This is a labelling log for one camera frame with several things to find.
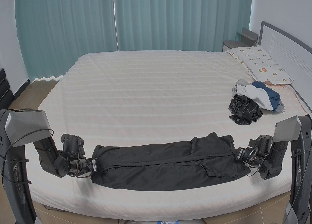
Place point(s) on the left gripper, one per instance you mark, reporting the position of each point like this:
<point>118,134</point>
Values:
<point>92,167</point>

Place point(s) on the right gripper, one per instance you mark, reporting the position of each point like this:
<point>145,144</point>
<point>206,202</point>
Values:
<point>246,156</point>

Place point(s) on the black T-shirt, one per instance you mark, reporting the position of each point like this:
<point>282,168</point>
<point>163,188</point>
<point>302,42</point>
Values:
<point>158,169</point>

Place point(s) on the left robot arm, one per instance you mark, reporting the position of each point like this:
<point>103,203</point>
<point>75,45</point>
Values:
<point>48,159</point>

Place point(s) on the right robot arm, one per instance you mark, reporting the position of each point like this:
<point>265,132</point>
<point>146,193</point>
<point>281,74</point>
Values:
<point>277,159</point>

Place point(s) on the pile of clothes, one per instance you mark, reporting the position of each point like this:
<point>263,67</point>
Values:
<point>258,96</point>

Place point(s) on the bed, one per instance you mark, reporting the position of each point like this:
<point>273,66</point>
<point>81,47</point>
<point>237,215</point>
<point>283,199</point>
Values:
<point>146,91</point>

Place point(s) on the black shiny garment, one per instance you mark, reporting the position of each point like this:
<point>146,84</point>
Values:
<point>245,110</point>

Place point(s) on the white printed pillow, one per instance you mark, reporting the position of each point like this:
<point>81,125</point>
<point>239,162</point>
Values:
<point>260,63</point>

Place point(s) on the grey bedside table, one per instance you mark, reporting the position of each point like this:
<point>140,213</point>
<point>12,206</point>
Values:
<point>230,45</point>

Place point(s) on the blue-green curtain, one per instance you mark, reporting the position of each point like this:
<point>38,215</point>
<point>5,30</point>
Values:
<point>65,23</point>
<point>182,10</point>

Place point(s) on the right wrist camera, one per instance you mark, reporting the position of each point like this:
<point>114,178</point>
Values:
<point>252,143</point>

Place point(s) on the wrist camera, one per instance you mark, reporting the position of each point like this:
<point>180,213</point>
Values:
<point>252,143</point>
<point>81,142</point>

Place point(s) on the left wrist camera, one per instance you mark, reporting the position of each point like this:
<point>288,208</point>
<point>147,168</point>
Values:
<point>81,142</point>

